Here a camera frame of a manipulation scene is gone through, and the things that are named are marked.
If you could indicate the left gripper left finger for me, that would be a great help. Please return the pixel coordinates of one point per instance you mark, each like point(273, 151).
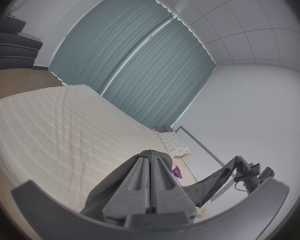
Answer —
point(135, 184)

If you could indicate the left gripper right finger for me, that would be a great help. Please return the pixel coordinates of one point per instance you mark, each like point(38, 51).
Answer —
point(165, 184)

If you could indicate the black T-shirt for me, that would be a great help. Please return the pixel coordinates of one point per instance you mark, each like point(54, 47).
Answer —
point(210, 184)

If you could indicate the white printed pillow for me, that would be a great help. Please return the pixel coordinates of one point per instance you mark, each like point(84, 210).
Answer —
point(175, 144)

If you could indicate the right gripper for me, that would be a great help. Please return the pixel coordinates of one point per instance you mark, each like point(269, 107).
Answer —
point(248, 171)

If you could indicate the grey bedside table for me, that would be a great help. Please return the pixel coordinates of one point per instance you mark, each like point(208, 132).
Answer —
point(162, 128)

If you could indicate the purple garment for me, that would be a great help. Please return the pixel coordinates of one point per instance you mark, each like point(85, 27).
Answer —
point(177, 172)

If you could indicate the bed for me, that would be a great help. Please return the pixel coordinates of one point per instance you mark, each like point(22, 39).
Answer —
point(52, 134)

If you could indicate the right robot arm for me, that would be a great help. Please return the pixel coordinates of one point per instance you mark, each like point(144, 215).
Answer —
point(266, 174)

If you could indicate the black chest of drawers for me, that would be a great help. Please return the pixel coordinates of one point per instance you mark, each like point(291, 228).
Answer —
point(12, 49)

